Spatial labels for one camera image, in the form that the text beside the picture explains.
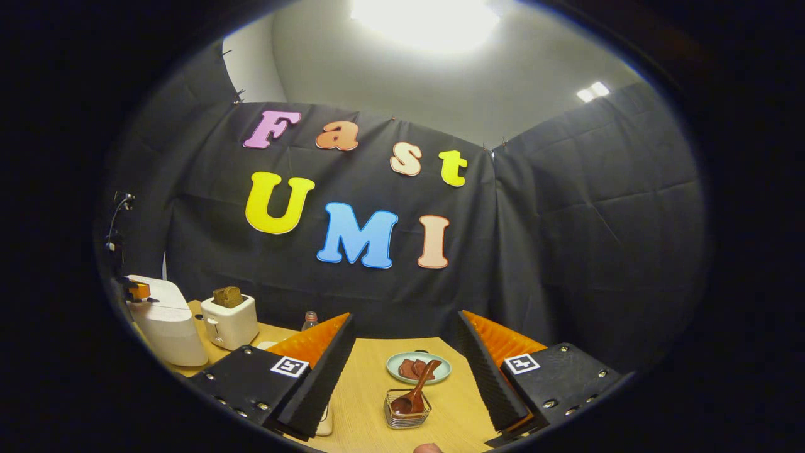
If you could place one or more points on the clear plastic container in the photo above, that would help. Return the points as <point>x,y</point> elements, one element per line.
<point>325,425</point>

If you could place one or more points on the red meat pieces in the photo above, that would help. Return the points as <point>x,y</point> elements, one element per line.
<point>407,369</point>

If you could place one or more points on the white rice cooker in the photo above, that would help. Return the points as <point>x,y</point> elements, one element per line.
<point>166,333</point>

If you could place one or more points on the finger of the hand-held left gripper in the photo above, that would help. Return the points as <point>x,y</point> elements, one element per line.
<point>139,291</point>

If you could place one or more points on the light green plate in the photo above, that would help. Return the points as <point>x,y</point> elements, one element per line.
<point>440,371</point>

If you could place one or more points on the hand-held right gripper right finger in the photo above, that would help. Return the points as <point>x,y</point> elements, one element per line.
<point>490,384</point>

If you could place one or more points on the brown toast slice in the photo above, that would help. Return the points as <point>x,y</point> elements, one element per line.
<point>227,297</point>

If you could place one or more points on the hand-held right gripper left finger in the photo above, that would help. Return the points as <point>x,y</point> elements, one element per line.
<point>314,390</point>

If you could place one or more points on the clear plastic water bottle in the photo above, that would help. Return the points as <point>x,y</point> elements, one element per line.
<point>309,322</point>

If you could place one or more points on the white toaster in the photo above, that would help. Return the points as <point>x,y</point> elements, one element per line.
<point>236,324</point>

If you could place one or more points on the large ceiling light panel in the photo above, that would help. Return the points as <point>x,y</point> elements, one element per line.
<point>424,22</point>

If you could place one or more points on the small ceiling light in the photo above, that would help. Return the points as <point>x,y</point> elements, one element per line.
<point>592,92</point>

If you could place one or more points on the black backdrop cloth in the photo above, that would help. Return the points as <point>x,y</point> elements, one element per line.
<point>566,251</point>

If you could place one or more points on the brown wooden spoon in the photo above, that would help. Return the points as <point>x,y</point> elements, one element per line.
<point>418,390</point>

